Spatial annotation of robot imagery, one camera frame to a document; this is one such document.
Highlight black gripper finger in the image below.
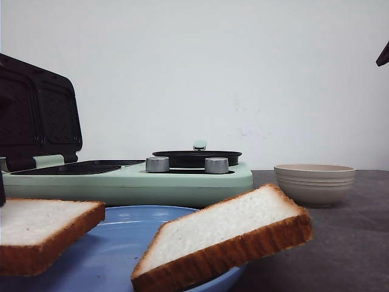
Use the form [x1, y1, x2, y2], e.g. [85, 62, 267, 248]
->
[376, 42, 389, 66]
[0, 172, 6, 207]

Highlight white bread slice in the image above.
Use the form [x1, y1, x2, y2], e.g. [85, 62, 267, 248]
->
[131, 184, 313, 291]
[1, 198, 105, 276]

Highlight breakfast maker hinged lid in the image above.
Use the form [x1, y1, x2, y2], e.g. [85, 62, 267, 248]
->
[1, 55, 83, 172]

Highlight beige ribbed bowl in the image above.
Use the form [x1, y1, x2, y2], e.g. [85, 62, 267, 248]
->
[274, 164, 356, 207]

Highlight mint green breakfast maker base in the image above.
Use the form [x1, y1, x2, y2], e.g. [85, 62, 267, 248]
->
[2, 160, 253, 207]

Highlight blue plate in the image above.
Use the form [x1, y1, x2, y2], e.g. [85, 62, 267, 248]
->
[0, 205, 247, 292]

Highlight left silver control knob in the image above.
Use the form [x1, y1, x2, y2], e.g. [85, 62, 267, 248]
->
[145, 156, 170, 173]

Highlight silver control knob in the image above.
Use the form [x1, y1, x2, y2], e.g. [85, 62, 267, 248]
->
[204, 157, 229, 174]
[145, 156, 170, 173]

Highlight black frying pan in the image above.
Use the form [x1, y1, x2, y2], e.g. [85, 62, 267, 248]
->
[153, 140, 242, 169]

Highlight right silver control knob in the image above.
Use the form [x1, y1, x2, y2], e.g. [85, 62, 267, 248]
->
[204, 157, 229, 174]

